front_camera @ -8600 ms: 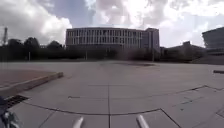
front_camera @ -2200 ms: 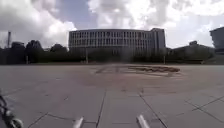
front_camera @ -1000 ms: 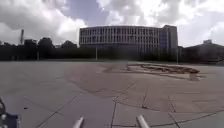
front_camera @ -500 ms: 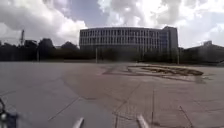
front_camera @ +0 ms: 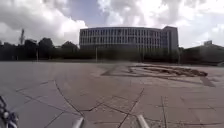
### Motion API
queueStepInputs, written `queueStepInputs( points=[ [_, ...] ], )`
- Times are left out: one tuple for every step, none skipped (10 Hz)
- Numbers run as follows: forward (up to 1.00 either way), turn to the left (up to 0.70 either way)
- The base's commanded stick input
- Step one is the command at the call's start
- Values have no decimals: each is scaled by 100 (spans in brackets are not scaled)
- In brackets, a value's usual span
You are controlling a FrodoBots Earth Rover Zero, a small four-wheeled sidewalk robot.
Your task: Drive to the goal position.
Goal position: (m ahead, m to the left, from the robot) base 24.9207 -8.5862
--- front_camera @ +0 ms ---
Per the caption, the large curved office building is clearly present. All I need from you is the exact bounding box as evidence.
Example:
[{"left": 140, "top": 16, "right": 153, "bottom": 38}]
[{"left": 78, "top": 25, "right": 180, "bottom": 54}]

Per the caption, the raised stone bed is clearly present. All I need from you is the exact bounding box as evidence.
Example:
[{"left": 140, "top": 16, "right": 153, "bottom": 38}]
[{"left": 128, "top": 64, "right": 209, "bottom": 78}]

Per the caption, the row of dark trees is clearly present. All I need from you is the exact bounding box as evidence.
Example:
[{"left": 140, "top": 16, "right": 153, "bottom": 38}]
[{"left": 0, "top": 37, "right": 183, "bottom": 63}]

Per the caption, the robot's own part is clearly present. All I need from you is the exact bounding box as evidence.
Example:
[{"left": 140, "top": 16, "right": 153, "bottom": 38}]
[
  {"left": 72, "top": 116, "right": 85, "bottom": 128},
  {"left": 136, "top": 114, "right": 150, "bottom": 128}
]

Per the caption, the pole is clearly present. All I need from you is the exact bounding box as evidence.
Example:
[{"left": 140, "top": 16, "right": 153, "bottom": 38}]
[{"left": 35, "top": 46, "right": 39, "bottom": 62}]

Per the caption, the low dark building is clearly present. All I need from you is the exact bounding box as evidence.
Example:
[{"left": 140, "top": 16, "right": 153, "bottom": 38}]
[{"left": 181, "top": 40, "right": 224, "bottom": 66}]

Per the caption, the tall lattice mast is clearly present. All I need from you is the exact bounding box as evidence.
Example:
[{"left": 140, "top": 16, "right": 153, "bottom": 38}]
[{"left": 19, "top": 28, "right": 26, "bottom": 46}]

